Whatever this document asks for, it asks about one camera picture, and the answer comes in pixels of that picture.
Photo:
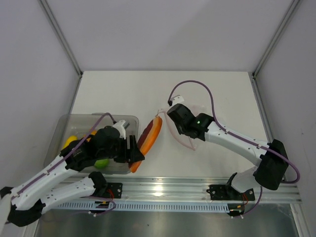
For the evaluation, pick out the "orange toy food piece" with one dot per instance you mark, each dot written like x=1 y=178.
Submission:
x=92 y=133

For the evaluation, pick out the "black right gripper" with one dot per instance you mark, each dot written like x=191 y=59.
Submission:
x=179 y=130

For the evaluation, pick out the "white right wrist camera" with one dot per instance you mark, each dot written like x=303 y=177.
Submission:
x=178 y=99

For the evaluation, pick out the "green toy lime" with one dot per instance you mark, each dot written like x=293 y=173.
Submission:
x=100 y=164

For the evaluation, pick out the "white slotted cable duct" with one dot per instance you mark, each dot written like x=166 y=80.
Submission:
x=94 y=205

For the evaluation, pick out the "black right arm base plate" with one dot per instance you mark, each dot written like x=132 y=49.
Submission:
x=224 y=192

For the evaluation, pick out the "clear pink zip top bag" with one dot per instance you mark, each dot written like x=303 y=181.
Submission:
x=192 y=144

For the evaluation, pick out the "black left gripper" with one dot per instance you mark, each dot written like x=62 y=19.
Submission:
x=130 y=155

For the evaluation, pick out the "left aluminium frame post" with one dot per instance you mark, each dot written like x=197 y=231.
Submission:
x=60 y=35

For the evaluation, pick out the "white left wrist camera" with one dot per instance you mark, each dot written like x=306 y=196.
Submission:
x=121 y=127

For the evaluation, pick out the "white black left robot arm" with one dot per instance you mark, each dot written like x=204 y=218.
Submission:
x=26 y=203

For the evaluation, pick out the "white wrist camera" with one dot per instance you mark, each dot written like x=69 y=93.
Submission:
x=178 y=99
x=121 y=127

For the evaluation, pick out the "aluminium frame post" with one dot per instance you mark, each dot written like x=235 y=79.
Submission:
x=60 y=35
x=280 y=30

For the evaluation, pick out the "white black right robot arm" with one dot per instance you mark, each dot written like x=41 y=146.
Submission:
x=269 y=159

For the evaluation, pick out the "orange red toy hot dog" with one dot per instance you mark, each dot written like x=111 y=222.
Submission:
x=147 y=140

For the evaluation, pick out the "yellow toy fruit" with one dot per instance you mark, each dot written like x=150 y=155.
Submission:
x=69 y=140

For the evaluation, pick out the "clear grey plastic bin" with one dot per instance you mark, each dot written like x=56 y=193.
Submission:
x=78 y=125

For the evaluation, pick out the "right aluminium frame post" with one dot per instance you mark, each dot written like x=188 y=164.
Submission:
x=280 y=30

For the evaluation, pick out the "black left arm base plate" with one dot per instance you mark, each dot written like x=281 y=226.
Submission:
x=114 y=190

